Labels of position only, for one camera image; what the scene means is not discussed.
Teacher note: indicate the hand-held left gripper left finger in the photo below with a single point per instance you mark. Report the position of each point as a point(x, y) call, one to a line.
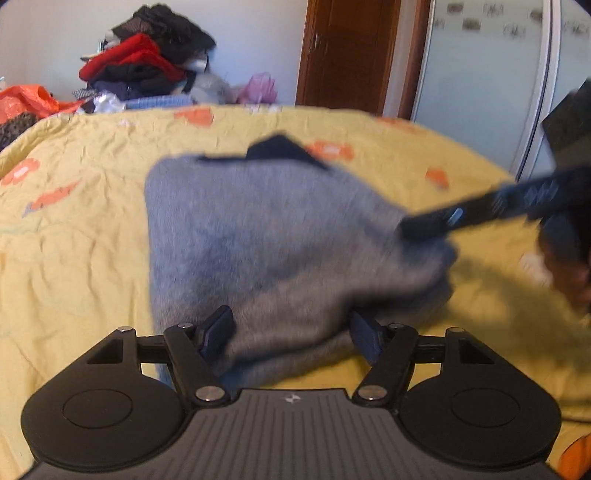
point(217, 330)

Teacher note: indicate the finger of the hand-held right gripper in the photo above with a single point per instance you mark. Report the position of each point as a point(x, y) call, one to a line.
point(434, 224)

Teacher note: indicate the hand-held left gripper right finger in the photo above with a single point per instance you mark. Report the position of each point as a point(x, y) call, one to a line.
point(369, 334)

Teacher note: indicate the grey and navy small sweater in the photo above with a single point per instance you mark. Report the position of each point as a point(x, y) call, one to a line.
point(277, 240)

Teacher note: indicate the pile of dark and red clothes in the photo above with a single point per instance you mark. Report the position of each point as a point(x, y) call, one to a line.
point(143, 60)

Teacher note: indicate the dark patterned clothes heap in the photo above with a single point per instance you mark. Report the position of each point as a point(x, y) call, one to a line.
point(14, 129)

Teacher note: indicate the white frosted wardrobe door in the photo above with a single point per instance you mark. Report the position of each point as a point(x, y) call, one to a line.
point(489, 78)

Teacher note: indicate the yellow floral bedspread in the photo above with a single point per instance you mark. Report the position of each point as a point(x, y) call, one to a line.
point(78, 240)

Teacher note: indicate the brown wooden door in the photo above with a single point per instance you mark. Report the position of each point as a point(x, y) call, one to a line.
point(351, 50)

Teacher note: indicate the pink plastic bag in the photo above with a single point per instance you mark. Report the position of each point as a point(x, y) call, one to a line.
point(258, 90)

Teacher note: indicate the light blue folded cloth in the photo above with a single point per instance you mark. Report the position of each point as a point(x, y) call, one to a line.
point(157, 102)

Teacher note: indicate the pale blue stuffed bag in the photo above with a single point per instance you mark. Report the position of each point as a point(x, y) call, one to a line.
point(210, 87)

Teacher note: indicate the orange plastic bag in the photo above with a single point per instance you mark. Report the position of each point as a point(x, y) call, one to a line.
point(27, 104)

